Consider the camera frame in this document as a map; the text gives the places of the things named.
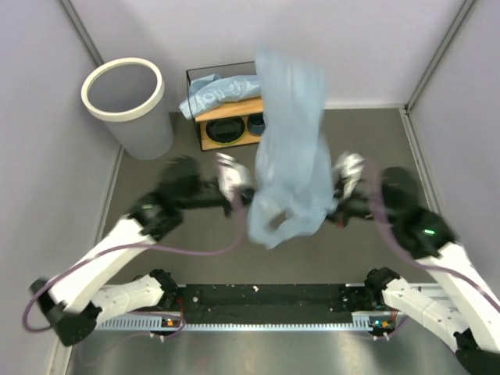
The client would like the light blue trash bag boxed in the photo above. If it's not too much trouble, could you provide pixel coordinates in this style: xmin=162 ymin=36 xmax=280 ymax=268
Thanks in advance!
xmin=179 ymin=74 xmax=261 ymax=120
xmin=248 ymin=49 xmax=338 ymax=249

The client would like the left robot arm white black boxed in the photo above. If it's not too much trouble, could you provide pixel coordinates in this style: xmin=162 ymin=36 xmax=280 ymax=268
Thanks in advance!
xmin=30 ymin=153 xmax=254 ymax=347

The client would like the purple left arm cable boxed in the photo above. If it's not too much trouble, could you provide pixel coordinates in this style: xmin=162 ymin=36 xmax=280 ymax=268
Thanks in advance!
xmin=22 ymin=191 xmax=249 ymax=341

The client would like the white grey trash bin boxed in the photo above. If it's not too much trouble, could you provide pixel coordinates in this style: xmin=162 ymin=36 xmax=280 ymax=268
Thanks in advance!
xmin=80 ymin=57 xmax=174 ymax=160

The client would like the slotted grey cable duct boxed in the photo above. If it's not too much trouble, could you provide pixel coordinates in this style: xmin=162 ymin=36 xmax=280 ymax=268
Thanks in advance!
xmin=96 ymin=312 xmax=396 ymax=334

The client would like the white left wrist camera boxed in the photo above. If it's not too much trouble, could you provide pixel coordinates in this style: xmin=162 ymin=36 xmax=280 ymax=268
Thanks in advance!
xmin=215 ymin=152 xmax=251 ymax=202

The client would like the black wire wooden shelf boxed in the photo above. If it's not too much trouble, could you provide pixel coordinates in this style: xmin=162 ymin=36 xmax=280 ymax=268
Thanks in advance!
xmin=185 ymin=61 xmax=263 ymax=152

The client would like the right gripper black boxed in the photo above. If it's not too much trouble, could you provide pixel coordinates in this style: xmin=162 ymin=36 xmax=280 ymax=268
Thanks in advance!
xmin=305 ymin=177 xmax=396 ymax=229

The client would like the black plate green rim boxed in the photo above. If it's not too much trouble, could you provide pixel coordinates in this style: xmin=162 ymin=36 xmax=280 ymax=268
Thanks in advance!
xmin=205 ymin=117 xmax=245 ymax=145

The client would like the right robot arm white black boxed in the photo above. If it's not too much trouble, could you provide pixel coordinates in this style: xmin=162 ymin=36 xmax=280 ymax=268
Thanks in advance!
xmin=327 ymin=166 xmax=499 ymax=374

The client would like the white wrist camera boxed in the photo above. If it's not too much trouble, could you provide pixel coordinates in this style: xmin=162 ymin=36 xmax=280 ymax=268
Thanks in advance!
xmin=333 ymin=152 xmax=364 ymax=198
xmin=215 ymin=152 xmax=251 ymax=202

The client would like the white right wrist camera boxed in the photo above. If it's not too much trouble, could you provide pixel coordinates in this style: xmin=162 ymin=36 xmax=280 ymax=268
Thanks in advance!
xmin=333 ymin=152 xmax=364 ymax=198

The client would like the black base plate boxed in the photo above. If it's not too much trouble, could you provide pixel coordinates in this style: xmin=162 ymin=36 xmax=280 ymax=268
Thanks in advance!
xmin=132 ymin=283 xmax=411 ymax=324

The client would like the dark blue mug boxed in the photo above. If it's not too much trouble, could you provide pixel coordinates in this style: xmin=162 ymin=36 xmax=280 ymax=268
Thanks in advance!
xmin=247 ymin=113 xmax=266 ymax=137

